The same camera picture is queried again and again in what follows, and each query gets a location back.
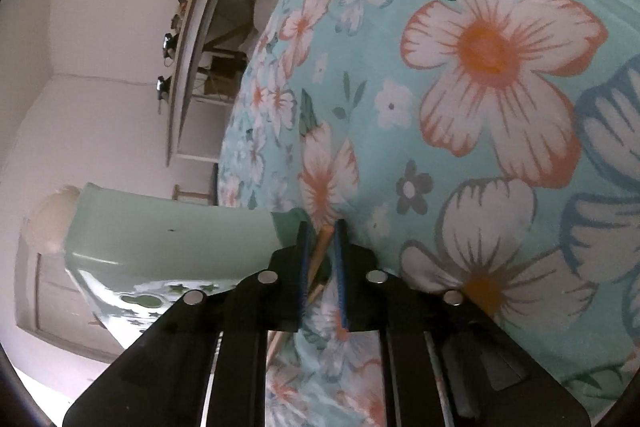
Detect white pillow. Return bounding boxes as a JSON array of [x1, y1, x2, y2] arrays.
[[250, 0, 281, 32]]

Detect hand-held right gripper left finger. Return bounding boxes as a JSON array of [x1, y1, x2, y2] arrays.
[[62, 222, 313, 427]]

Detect white table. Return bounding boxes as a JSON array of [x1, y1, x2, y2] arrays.
[[165, 0, 306, 168]]

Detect mint green utensil holder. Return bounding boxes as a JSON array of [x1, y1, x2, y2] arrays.
[[62, 182, 311, 350]]

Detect wooden chopstick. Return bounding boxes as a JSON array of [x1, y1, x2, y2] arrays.
[[305, 279, 330, 308]]

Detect floral tablecloth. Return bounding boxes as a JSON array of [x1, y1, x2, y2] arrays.
[[217, 0, 640, 427]]

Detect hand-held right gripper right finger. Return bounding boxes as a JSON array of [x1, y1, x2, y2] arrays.
[[332, 219, 591, 427]]

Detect white door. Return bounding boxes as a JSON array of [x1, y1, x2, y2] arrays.
[[15, 247, 126, 363]]

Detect wooden chair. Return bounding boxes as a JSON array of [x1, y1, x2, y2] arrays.
[[172, 184, 216, 205]]

